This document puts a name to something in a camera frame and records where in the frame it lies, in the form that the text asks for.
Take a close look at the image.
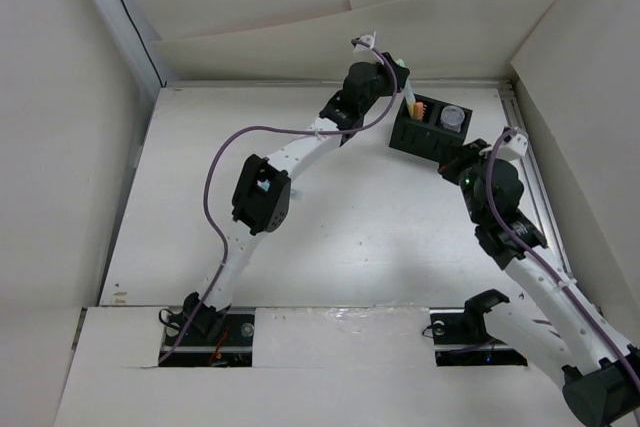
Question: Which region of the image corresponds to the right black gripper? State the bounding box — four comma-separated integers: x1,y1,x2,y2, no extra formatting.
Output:
438,138,502,224

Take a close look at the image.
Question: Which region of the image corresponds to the green highlighter pen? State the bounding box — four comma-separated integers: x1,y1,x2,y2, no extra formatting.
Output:
396,58,416,109

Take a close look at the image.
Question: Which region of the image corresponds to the orange highlighter pen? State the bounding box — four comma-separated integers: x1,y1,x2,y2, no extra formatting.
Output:
413,102,425,121

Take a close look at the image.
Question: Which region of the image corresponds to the clear jar of paper clips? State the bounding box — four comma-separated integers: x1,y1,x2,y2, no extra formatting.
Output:
440,105,466,132

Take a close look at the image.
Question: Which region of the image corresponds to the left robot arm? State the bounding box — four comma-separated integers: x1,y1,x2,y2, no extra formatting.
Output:
181,53,410,344

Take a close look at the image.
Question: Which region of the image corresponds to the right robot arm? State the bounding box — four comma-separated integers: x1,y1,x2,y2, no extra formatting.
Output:
438,129,639,426

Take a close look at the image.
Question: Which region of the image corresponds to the black two-compartment organizer box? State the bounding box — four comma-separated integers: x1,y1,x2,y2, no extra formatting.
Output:
389,94,473,162

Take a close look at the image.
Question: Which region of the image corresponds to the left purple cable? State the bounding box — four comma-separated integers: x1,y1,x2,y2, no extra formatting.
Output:
158,36,401,366

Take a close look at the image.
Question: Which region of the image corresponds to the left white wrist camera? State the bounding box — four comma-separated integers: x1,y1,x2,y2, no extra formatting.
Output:
351,31,377,57

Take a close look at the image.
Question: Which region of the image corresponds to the aluminium rail right side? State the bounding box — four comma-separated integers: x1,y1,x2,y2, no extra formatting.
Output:
498,81,573,277

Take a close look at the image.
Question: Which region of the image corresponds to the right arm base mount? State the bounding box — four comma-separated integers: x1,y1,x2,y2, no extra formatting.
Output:
422,289,528,367

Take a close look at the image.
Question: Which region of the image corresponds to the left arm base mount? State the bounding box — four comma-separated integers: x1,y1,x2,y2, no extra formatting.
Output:
158,306,256,369

